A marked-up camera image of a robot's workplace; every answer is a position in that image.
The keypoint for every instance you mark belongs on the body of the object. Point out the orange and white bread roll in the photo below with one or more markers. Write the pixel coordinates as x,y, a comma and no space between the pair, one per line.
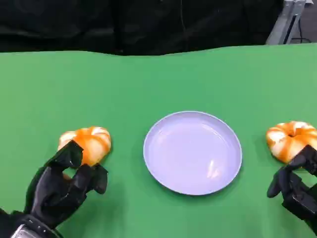
284,143
95,142

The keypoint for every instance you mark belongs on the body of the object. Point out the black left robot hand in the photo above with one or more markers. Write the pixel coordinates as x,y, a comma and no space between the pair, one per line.
52,193

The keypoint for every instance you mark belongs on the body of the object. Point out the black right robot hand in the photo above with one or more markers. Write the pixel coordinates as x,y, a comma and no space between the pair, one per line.
297,196

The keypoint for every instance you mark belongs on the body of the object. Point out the lilac plate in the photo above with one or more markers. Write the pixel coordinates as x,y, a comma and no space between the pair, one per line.
193,153

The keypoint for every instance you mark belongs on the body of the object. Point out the grey metal frame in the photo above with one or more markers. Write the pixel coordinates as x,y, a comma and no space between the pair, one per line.
282,27

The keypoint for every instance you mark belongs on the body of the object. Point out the black curtain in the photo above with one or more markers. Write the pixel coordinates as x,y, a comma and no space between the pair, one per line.
123,24

